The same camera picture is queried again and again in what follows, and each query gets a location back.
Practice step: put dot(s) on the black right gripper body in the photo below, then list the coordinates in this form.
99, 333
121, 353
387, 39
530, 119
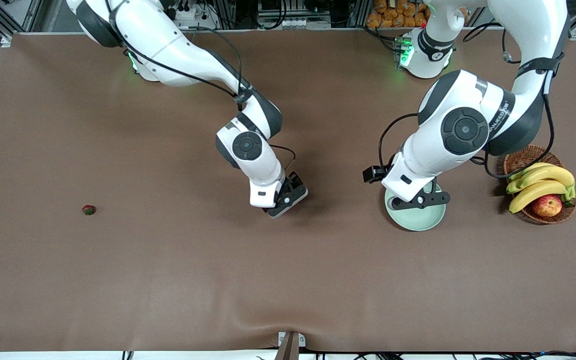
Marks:
294, 184

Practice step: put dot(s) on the red strawberry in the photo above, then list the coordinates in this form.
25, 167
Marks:
88, 210

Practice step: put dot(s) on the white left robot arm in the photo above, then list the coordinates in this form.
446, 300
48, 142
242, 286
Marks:
428, 155

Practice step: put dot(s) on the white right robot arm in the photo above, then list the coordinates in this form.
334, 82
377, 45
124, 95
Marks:
168, 45

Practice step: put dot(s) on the pale green round plate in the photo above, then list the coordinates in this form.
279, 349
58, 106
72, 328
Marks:
413, 220

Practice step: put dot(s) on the small yellow-green banana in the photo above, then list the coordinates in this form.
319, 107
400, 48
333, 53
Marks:
530, 169

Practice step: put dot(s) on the large yellow banana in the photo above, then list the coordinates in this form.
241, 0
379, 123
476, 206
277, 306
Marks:
554, 174
535, 192

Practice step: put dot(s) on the white terminal strip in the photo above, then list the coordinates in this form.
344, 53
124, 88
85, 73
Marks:
294, 23

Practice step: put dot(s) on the bag of orange buns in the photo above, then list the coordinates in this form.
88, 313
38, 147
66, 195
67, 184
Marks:
393, 12

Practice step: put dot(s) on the brown wicker basket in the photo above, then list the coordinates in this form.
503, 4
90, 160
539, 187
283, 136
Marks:
543, 221

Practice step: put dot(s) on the red yellow apple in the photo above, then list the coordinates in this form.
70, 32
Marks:
547, 206

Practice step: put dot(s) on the brown table cover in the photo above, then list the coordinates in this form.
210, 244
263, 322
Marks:
118, 150

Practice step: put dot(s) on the white power strip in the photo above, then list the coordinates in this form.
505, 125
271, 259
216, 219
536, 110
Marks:
203, 20

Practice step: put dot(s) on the grey metal mount bracket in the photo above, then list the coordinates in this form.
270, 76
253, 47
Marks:
290, 345

